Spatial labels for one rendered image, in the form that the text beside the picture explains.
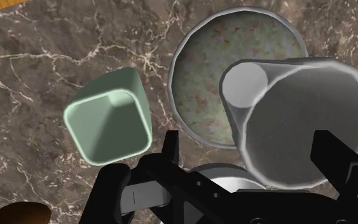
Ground green square cup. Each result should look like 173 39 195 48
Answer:
62 66 153 167

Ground brown round object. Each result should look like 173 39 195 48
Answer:
0 201 52 224

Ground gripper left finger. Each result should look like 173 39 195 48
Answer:
78 130 231 224

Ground grey tall cup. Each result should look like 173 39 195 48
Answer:
219 57 358 190

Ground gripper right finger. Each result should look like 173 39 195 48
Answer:
310 129 358 218

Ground grey speckled bowl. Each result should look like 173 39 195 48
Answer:
167 6 310 150

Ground white round dish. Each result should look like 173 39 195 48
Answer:
190 162 268 193

